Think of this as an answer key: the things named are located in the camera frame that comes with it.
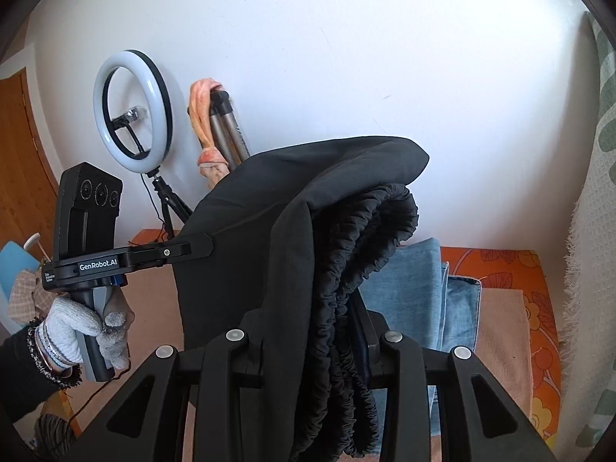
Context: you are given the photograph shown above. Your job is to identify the person's left hand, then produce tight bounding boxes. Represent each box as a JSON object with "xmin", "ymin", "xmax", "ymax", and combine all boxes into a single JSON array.
[{"xmin": 45, "ymin": 293, "xmax": 136, "ymax": 372}]

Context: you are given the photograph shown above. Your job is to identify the folded blue jeans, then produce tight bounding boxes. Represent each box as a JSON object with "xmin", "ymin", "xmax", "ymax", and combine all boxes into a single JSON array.
[{"xmin": 358, "ymin": 237, "xmax": 483, "ymax": 462}]

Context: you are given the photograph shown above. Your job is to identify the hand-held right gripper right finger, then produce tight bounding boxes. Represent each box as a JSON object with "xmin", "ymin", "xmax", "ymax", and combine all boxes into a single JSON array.
[{"xmin": 350, "ymin": 293, "xmax": 559, "ymax": 462}]

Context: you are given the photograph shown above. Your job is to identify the wooden door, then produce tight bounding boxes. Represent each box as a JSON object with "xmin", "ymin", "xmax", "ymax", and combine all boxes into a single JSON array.
[{"xmin": 0, "ymin": 68, "xmax": 62, "ymax": 247}]

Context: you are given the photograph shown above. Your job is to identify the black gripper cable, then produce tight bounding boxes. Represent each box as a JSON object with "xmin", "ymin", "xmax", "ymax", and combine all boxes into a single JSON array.
[{"xmin": 65, "ymin": 370, "xmax": 132, "ymax": 431}]

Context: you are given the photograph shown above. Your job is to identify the orange floral bedspread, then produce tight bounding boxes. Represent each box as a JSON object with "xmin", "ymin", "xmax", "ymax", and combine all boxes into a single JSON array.
[{"xmin": 127, "ymin": 228, "xmax": 565, "ymax": 440}]

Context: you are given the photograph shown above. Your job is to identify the person's left forearm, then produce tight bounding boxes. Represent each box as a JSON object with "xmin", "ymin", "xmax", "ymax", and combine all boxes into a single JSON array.
[{"xmin": 0, "ymin": 320, "xmax": 84, "ymax": 425}]

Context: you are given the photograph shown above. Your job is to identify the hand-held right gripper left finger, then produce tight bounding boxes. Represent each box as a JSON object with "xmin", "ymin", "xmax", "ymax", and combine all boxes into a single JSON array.
[{"xmin": 62, "ymin": 328, "xmax": 270, "ymax": 462}]

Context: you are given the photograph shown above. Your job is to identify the grey striped cloth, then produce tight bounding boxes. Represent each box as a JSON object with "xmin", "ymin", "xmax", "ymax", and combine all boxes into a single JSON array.
[{"xmin": 35, "ymin": 413, "xmax": 79, "ymax": 454}]

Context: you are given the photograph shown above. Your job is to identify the wrist bracelets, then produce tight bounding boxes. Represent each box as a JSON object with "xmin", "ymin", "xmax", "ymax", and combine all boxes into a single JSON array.
[{"xmin": 26, "ymin": 318, "xmax": 82, "ymax": 388}]

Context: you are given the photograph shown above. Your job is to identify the beige checked cloth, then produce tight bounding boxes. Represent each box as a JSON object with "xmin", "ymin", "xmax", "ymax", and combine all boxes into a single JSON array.
[{"xmin": 8, "ymin": 268, "xmax": 50, "ymax": 324}]

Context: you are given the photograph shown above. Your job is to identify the ring light on black tripod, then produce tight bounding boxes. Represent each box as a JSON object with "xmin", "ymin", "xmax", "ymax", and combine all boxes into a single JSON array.
[{"xmin": 93, "ymin": 49, "xmax": 194, "ymax": 242}]

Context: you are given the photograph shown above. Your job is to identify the pink blanket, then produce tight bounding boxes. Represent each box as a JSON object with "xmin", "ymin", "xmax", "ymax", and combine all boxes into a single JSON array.
[{"xmin": 110, "ymin": 269, "xmax": 536, "ymax": 462}]

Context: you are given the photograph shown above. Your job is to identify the black pants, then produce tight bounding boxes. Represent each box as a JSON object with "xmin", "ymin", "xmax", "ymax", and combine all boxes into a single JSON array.
[{"xmin": 176, "ymin": 136, "xmax": 430, "ymax": 462}]

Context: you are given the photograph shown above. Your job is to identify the orange knotted scarf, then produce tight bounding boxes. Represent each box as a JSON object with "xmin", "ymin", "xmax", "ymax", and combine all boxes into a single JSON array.
[{"xmin": 187, "ymin": 78, "xmax": 233, "ymax": 191}]

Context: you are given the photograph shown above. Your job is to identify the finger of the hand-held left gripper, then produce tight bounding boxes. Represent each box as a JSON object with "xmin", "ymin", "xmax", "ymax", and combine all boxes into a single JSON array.
[{"xmin": 127, "ymin": 232, "xmax": 216, "ymax": 269}]

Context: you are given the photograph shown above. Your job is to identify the light blue chair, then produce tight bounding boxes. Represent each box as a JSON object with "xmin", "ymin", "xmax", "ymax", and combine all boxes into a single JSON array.
[{"xmin": 0, "ymin": 241, "xmax": 40, "ymax": 310}]

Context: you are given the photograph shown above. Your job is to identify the folded silver tripod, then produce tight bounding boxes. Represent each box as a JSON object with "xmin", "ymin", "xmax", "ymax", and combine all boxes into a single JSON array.
[{"xmin": 207, "ymin": 89, "xmax": 252, "ymax": 175}]

